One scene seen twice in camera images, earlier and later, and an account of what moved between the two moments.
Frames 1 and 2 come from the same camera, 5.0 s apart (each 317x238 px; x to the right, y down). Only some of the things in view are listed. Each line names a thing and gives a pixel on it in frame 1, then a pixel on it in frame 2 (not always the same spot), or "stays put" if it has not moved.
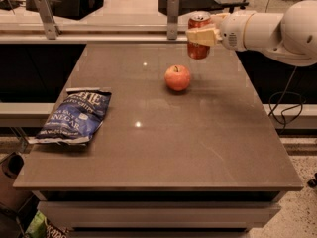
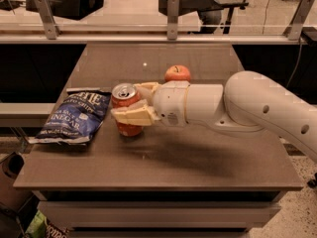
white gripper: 231,31 -> 170,102
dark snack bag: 53,231 stays put
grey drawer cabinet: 159,213 stays put
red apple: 177,77 stays put
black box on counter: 73,1 stays put
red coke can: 198,20 -> 123,95
